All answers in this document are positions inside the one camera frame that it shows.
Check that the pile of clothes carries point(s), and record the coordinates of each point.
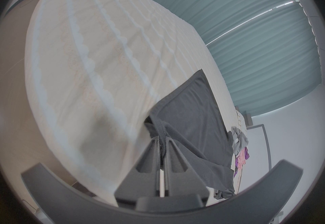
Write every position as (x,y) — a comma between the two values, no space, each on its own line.
(240,147)

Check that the blue-green curtain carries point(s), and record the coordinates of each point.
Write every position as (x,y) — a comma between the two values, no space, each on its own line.
(254,40)

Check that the black T-shirt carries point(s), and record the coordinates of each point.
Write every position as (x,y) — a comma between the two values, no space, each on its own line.
(193,121)

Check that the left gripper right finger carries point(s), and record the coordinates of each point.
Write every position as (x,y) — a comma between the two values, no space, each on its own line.
(184,179)

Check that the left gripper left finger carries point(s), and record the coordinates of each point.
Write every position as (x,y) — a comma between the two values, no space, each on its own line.
(144,182)

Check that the bed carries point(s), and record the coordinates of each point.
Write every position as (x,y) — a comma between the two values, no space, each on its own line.
(101,78)

